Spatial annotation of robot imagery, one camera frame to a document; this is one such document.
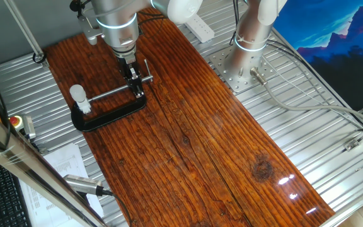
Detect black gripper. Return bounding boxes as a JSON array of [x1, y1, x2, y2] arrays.
[[118, 56, 146, 99]]

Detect white light bulb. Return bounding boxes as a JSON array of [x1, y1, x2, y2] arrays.
[[69, 84, 88, 103]]

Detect black C-clamp with steel screw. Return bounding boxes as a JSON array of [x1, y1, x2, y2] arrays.
[[70, 59, 154, 132]]

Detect white power strip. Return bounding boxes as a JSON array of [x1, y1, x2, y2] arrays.
[[184, 14, 216, 44]]

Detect brown wooden board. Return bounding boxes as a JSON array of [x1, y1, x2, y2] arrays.
[[44, 4, 336, 227]]

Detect printed paper sheets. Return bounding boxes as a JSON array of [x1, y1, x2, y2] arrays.
[[19, 143, 105, 227]]

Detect silver handheld device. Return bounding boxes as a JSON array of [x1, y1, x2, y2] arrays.
[[63, 174, 105, 197]]

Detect emergency stop button box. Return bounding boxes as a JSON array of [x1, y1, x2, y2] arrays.
[[9, 113, 37, 140]]

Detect blue mountain poster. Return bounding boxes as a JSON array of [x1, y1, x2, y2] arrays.
[[272, 0, 363, 111]]

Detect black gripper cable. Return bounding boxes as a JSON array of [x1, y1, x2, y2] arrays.
[[136, 11, 166, 35]]

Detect silver camera bracket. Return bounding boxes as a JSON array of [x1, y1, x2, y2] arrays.
[[76, 14, 104, 46]]

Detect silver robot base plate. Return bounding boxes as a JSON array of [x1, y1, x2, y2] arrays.
[[209, 45, 277, 94]]

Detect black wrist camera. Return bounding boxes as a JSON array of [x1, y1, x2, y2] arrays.
[[69, 0, 86, 14]]

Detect black cable loop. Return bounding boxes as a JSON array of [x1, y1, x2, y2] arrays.
[[32, 51, 47, 64]]

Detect black device cable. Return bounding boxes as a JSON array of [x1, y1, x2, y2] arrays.
[[101, 188, 134, 226]]

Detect thin aluminium strut with bracket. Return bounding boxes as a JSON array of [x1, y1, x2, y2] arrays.
[[3, 0, 50, 69]]

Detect large aluminium frame bar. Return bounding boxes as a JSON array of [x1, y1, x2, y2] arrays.
[[0, 94, 107, 227]]

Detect thick grey cable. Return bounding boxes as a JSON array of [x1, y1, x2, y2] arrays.
[[250, 67, 363, 127]]

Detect small metal corner bracket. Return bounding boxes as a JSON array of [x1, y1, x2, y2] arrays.
[[344, 139, 360, 152]]

